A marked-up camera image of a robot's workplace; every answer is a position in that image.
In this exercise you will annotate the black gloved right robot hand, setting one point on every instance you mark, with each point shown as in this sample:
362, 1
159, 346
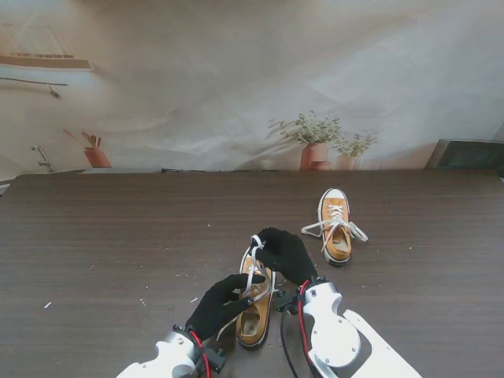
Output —
289, 256

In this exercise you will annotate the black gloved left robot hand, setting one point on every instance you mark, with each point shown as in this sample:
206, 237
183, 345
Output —
216, 307

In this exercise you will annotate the yellow canvas sneaker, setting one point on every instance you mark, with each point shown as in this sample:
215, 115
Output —
334, 195
252, 328

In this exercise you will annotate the white shoelace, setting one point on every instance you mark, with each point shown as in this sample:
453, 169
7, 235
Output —
250, 275
356, 233

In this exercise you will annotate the printed kitchen backdrop cloth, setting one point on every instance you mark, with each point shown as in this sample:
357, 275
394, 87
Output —
236, 78

